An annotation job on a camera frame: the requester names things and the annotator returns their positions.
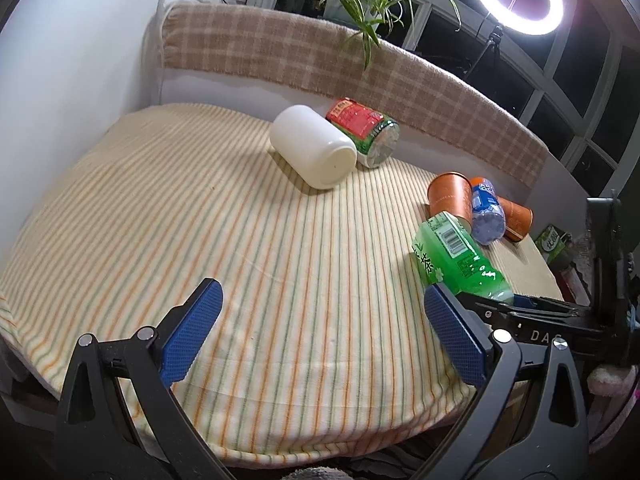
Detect green cut bottle cup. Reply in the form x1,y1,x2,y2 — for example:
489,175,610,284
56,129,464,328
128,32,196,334
411,211,514,304

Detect far orange paper cup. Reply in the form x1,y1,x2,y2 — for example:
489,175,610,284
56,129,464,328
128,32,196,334
498,197,534,243

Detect orange paper cup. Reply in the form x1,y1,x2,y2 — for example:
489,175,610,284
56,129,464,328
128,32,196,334
427,171,472,232
498,197,534,243

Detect blue cut bottle cup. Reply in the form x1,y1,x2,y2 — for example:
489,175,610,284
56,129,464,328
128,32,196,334
471,177,506,246

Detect near orange paper cup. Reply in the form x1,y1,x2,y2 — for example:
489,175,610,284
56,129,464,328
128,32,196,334
427,171,472,232

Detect white plastic cup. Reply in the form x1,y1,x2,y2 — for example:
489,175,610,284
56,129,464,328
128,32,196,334
269,104,357,190

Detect green white paper bag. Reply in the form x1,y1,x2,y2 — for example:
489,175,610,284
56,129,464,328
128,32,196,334
535,223,572,264

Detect striped yellow table cloth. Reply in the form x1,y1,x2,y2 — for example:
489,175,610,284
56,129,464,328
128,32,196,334
1,104,473,468

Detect red green can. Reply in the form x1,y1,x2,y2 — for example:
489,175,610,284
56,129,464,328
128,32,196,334
326,98,400,169

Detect black tripod stand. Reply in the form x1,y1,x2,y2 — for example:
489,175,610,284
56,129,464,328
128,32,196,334
462,24,504,80

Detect plaid brown sill cloth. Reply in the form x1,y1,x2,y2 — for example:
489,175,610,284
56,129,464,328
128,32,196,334
160,3,550,186

